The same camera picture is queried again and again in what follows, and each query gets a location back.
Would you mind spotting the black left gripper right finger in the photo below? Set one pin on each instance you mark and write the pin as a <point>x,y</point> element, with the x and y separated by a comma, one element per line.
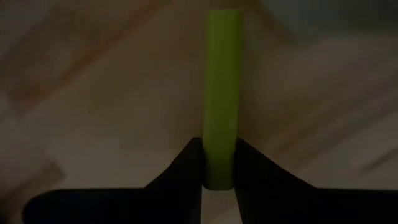
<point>295,205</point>

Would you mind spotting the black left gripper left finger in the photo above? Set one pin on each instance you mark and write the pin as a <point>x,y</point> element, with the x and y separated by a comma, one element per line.
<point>155,205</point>

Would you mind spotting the green block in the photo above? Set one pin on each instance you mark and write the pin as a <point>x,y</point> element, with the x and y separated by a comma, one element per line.
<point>222,93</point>

